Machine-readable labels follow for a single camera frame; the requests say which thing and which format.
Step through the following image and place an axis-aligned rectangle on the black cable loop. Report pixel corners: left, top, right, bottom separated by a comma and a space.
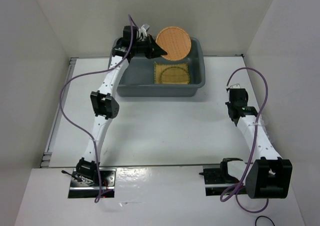
255, 215, 276, 226

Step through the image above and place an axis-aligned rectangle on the clear plastic cup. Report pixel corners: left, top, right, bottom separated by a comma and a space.
258, 114, 269, 127

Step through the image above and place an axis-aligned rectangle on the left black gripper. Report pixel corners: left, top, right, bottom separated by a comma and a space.
132, 34, 167, 60

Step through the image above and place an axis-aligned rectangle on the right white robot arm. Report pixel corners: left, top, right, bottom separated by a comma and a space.
219, 84, 293, 202

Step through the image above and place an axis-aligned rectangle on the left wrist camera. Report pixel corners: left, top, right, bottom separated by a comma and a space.
138, 23, 150, 39

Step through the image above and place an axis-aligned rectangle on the round orange woven tray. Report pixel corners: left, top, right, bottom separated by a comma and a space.
155, 26, 192, 61

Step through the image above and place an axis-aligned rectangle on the square bamboo mat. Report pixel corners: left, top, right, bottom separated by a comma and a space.
154, 62, 191, 85

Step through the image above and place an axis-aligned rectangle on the round yellow bamboo tray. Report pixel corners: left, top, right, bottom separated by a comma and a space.
156, 66, 190, 85

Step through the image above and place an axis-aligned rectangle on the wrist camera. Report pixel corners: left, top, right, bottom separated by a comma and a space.
138, 23, 150, 39
226, 83, 241, 92

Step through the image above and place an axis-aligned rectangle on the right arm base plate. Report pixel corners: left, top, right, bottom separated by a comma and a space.
199, 164, 239, 196

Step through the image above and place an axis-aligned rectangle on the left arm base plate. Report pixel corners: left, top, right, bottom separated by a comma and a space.
68, 168, 117, 199

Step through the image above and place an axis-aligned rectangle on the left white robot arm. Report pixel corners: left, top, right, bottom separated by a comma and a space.
76, 24, 167, 186

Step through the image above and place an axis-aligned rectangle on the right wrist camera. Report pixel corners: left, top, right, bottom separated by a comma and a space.
226, 83, 241, 92

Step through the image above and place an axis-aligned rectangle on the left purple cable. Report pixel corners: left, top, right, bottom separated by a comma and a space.
59, 13, 139, 204

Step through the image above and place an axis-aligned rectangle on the grey plastic bin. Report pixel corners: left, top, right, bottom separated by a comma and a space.
117, 37, 206, 97

